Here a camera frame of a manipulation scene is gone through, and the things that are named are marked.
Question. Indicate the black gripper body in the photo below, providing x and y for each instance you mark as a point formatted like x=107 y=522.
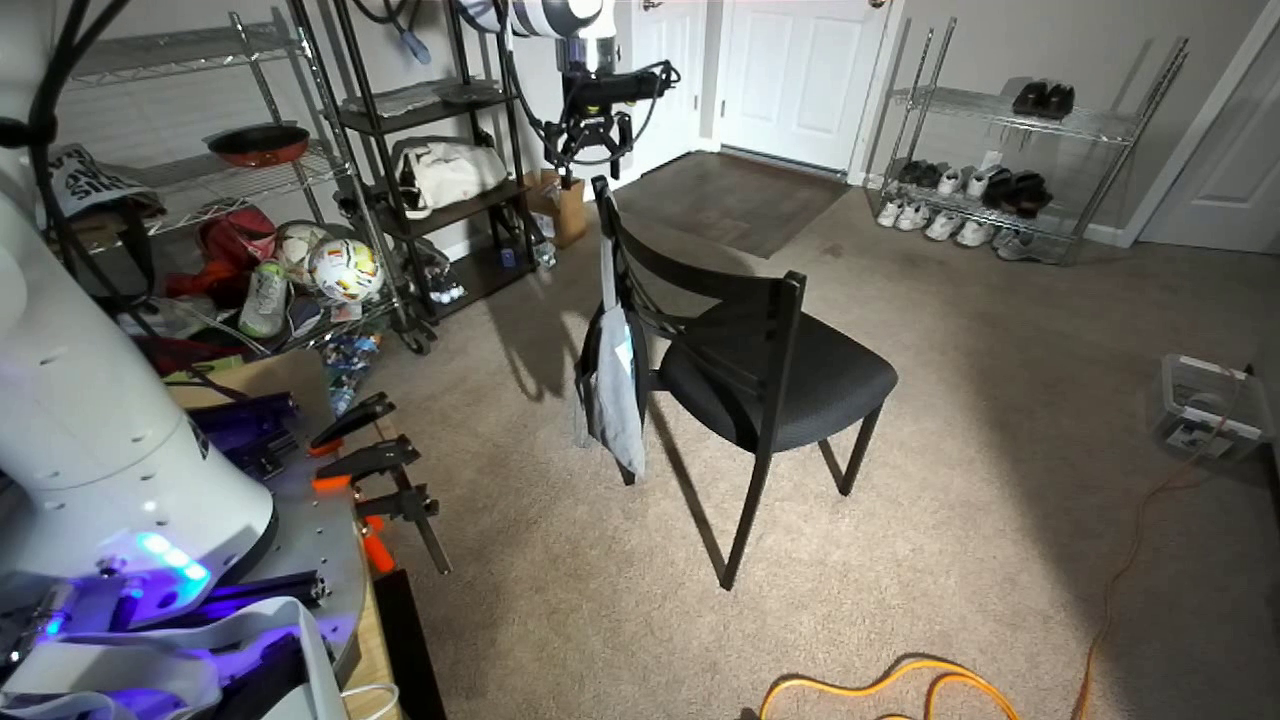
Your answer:
x=593 y=127

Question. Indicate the grey cloth bag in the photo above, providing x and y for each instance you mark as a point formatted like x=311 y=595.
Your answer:
x=617 y=386

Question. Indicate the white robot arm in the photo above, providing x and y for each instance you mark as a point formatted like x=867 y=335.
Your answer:
x=80 y=402

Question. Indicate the brown paper bag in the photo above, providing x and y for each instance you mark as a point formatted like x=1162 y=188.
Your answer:
x=569 y=210

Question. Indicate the white bag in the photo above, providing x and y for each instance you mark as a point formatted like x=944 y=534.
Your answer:
x=443 y=177

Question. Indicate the black chair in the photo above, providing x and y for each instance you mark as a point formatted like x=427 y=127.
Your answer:
x=786 y=381

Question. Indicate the red bag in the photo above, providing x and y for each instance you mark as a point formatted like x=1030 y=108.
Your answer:
x=243 y=241

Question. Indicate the dark brown door mat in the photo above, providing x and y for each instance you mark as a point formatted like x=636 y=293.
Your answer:
x=734 y=201

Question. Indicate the white panel door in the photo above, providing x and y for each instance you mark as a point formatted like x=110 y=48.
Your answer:
x=684 y=33
x=1232 y=174

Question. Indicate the black metal shelf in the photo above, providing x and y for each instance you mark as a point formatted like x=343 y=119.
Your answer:
x=427 y=100

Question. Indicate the white entry door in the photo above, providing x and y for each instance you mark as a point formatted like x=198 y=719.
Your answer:
x=803 y=83

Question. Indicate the white patterned soccer ball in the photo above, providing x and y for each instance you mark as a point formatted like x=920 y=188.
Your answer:
x=345 y=269

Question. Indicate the white green ball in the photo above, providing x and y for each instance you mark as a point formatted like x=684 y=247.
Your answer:
x=299 y=249

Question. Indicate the dark grey shoe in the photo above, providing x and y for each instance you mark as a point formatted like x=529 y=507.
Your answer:
x=917 y=174

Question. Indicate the blue patterned cloth bundle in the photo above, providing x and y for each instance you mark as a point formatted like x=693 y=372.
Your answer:
x=351 y=361

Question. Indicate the black red pan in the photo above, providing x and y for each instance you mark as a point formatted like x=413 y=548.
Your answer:
x=260 y=144

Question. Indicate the pale green bottle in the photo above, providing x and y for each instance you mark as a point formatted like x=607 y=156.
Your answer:
x=260 y=304

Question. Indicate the black orange clamp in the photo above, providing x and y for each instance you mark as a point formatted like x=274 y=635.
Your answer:
x=373 y=461
x=402 y=507
x=354 y=423

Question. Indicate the white high-top sneaker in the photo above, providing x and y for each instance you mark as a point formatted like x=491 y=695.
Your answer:
x=984 y=174

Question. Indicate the grey sneaker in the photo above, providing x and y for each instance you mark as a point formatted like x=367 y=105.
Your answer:
x=1012 y=241

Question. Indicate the bulky black shoe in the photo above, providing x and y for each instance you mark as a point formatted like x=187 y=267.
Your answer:
x=1027 y=194

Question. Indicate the white printed cap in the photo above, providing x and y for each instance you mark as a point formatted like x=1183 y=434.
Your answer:
x=95 y=181

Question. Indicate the long black bar clamp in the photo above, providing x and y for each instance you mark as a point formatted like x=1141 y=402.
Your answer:
x=404 y=643

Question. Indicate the clear plastic box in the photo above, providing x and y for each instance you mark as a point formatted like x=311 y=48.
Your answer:
x=1206 y=406

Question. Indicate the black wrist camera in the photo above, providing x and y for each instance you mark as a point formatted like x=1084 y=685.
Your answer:
x=623 y=85

